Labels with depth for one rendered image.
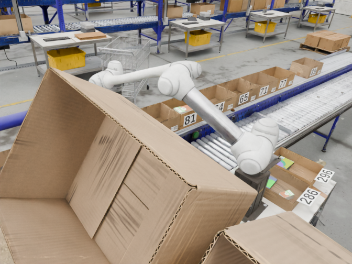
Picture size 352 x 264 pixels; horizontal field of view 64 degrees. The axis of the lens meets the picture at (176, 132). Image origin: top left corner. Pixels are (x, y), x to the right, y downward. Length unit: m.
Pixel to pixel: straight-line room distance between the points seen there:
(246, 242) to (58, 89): 0.46
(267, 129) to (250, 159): 0.25
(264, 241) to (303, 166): 2.45
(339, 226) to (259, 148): 2.08
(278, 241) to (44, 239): 0.44
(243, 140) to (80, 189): 1.02
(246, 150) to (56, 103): 1.11
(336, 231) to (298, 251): 3.12
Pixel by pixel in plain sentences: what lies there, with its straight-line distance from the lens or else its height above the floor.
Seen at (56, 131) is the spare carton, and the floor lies 1.93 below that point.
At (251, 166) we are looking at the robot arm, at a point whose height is 1.36.
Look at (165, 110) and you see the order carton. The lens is 2.66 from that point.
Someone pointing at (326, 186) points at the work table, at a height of 0.75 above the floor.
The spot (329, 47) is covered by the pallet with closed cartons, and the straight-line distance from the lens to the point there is 9.49.
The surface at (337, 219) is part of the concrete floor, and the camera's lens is 3.55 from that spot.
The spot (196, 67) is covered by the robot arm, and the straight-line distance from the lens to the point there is 1.65.
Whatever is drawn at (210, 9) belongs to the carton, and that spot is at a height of 0.93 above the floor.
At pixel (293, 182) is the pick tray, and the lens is 2.43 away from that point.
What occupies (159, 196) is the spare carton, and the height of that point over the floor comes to 1.90.
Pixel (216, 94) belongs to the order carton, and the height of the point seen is 0.94.
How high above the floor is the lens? 2.27
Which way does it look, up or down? 33 degrees down
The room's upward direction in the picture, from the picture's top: 5 degrees clockwise
